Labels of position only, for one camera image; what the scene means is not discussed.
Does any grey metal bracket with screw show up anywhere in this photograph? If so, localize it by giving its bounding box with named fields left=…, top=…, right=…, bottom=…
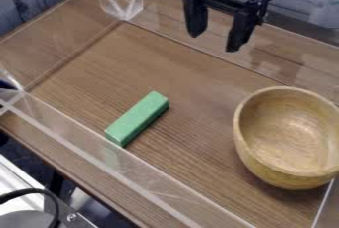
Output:
left=42, top=189, right=97, bottom=228

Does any black cable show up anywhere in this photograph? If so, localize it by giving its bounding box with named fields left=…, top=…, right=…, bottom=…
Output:
left=0, top=187, right=62, bottom=228

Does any brown wooden bowl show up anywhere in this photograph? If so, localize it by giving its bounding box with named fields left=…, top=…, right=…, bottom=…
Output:
left=233, top=86, right=339, bottom=190

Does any clear acrylic front barrier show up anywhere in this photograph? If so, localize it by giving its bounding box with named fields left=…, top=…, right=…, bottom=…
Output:
left=0, top=69, right=255, bottom=228

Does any clear acrylic corner bracket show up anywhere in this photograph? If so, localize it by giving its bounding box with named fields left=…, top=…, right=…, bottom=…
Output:
left=98, top=0, right=142, bottom=21

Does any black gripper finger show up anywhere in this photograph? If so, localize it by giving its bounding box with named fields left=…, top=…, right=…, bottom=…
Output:
left=182, top=0, right=208, bottom=38
left=227, top=9, right=256, bottom=53

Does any green rectangular block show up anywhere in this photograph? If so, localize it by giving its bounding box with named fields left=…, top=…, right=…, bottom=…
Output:
left=104, top=91, right=169, bottom=147

